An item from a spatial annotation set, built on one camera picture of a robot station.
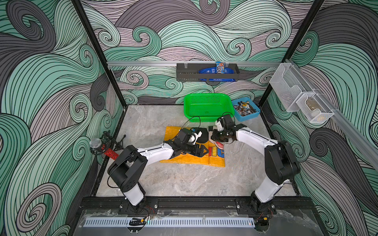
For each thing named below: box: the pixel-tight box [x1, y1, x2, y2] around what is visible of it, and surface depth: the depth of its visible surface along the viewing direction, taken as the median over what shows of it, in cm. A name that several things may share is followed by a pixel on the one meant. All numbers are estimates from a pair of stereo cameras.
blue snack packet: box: [198, 60, 236, 82], surface depth 93 cm
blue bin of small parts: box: [231, 96, 261, 122], surface depth 120 cm
